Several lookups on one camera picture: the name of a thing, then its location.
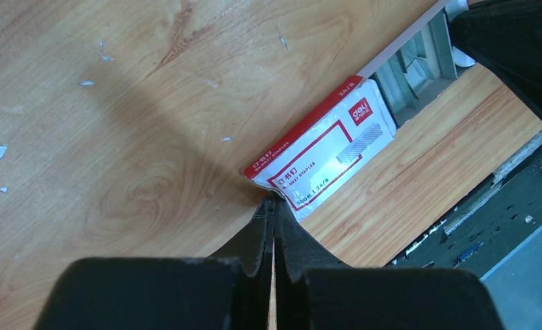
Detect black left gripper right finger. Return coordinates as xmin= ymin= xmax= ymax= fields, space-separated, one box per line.
xmin=273 ymin=200 xmax=503 ymax=329

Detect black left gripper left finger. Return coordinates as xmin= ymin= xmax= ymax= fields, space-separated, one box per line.
xmin=35 ymin=198 xmax=273 ymax=329

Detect red white staple box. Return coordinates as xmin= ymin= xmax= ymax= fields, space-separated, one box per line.
xmin=242 ymin=75 xmax=397 ymax=221

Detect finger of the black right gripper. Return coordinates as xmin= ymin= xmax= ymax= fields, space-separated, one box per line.
xmin=449 ymin=1 xmax=542 ymax=120

